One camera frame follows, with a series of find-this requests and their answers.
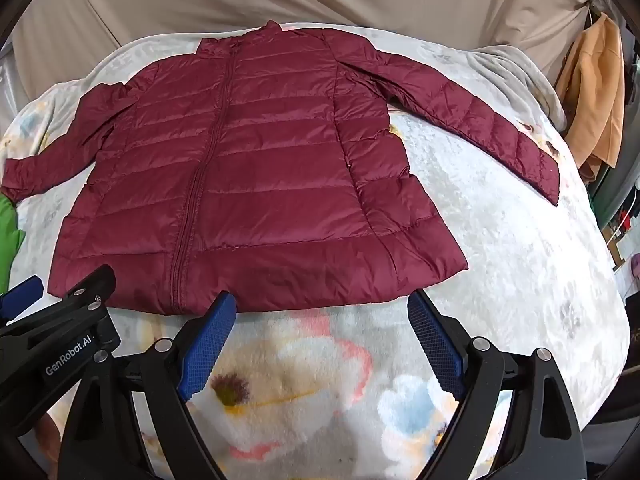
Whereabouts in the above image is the orange hanging garment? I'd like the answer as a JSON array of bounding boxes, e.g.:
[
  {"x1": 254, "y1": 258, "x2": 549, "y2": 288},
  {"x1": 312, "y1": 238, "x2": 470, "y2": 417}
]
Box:
[{"x1": 554, "y1": 12, "x2": 627, "y2": 182}]

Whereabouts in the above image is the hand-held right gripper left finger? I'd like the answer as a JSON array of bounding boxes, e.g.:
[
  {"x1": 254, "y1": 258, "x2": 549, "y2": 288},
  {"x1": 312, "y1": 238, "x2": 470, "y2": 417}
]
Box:
[{"x1": 60, "y1": 291, "x2": 238, "y2": 480}]

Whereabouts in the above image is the maroon puffer jacket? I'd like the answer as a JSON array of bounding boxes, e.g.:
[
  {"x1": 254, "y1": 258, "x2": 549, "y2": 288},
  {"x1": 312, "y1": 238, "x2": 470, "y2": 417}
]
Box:
[{"x1": 0, "y1": 20, "x2": 561, "y2": 317}]

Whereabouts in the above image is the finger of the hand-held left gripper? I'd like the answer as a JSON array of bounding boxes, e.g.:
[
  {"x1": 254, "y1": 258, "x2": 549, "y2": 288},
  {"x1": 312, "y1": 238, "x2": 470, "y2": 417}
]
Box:
[
  {"x1": 0, "y1": 275, "x2": 45, "y2": 328},
  {"x1": 47, "y1": 265, "x2": 118, "y2": 313}
]

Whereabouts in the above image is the green cloth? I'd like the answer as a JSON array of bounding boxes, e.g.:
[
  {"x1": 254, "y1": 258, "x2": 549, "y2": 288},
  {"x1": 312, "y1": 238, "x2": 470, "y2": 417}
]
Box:
[{"x1": 0, "y1": 194, "x2": 26, "y2": 297}]

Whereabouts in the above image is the floral fleece blanket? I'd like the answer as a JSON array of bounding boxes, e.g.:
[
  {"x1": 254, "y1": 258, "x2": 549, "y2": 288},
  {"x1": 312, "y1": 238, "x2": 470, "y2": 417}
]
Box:
[{"x1": 0, "y1": 20, "x2": 632, "y2": 480}]

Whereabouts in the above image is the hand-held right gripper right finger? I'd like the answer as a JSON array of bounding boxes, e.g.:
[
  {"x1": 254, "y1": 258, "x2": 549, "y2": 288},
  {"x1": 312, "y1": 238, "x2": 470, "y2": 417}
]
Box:
[{"x1": 407, "y1": 288, "x2": 587, "y2": 480}]

